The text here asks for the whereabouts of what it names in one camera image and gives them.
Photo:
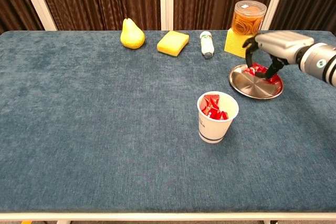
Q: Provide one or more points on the red candy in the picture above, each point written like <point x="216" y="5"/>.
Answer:
<point x="206" y="110"/>
<point x="212" y="100"/>
<point x="255" y="70"/>
<point x="224" y="115"/>
<point x="215" y="113"/>
<point x="273" y="79"/>

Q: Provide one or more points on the white table frame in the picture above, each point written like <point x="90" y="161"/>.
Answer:
<point x="168" y="216"/>

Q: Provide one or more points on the small white bottle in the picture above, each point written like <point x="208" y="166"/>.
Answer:
<point x="207" y="45"/>

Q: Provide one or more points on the yellow floor tape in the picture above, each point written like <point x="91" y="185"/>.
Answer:
<point x="26" y="222"/>

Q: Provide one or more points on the white paper cup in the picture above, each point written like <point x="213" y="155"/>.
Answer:
<point x="218" y="129"/>

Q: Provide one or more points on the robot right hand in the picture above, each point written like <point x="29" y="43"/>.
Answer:
<point x="283" y="45"/>

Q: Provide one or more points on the yellow sponge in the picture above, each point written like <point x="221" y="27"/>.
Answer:
<point x="172" y="43"/>

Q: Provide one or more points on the yellow pear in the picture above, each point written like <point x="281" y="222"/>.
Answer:
<point x="132" y="37"/>

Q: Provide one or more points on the yellow perforated block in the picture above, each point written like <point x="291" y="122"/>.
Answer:
<point x="235" y="43"/>

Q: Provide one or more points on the round metal plate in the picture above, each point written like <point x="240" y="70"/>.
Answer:
<point x="249" y="87"/>

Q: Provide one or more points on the blue table cloth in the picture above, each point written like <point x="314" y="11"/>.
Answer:
<point x="105" y="129"/>

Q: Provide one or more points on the clear jar of rubber bands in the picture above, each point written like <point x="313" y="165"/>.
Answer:
<point x="248" y="22"/>

